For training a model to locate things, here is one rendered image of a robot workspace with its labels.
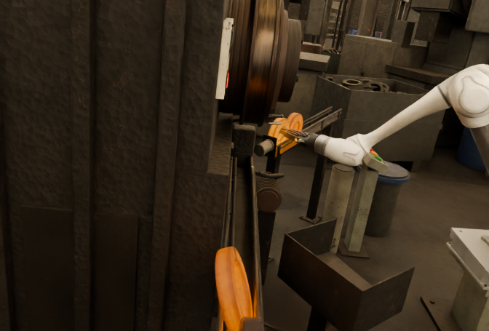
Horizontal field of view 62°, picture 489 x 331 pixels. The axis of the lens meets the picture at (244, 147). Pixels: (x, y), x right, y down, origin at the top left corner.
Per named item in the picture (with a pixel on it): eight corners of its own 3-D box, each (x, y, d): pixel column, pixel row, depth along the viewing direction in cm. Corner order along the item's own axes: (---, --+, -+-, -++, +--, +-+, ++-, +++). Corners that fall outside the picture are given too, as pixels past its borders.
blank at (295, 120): (284, 116, 204) (290, 118, 202) (299, 108, 216) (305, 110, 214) (281, 145, 210) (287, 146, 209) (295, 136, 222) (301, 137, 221)
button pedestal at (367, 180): (343, 258, 233) (366, 157, 213) (333, 236, 256) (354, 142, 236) (370, 261, 234) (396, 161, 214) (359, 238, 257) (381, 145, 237)
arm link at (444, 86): (435, 79, 165) (436, 85, 153) (481, 53, 157) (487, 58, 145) (452, 106, 166) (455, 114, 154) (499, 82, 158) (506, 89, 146)
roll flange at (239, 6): (209, 139, 126) (226, -26, 111) (217, 105, 170) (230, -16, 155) (242, 142, 126) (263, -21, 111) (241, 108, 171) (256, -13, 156)
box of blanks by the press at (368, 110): (332, 172, 363) (351, 86, 338) (297, 141, 438) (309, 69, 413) (428, 172, 393) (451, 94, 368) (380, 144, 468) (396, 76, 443)
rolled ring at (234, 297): (228, 287, 75) (211, 291, 76) (255, 356, 83) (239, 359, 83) (231, 228, 92) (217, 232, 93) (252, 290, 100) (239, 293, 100)
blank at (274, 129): (269, 120, 192) (276, 122, 190) (286, 113, 204) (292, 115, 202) (265, 150, 198) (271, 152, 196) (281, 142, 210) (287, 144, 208)
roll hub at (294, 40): (276, 109, 133) (290, 20, 124) (271, 92, 159) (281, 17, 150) (293, 111, 133) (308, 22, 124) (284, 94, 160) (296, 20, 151)
